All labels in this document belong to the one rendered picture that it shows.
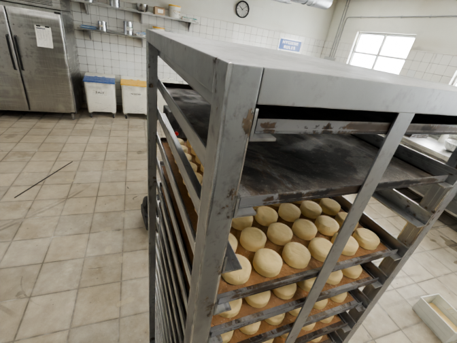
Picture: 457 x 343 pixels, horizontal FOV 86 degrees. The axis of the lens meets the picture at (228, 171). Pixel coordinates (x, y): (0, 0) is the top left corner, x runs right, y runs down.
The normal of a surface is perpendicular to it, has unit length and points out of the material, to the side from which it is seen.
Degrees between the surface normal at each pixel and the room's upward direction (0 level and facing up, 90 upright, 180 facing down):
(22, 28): 90
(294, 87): 90
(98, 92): 92
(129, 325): 0
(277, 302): 0
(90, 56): 90
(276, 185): 0
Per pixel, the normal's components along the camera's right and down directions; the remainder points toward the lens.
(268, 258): 0.15, -0.86
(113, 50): 0.32, 0.50
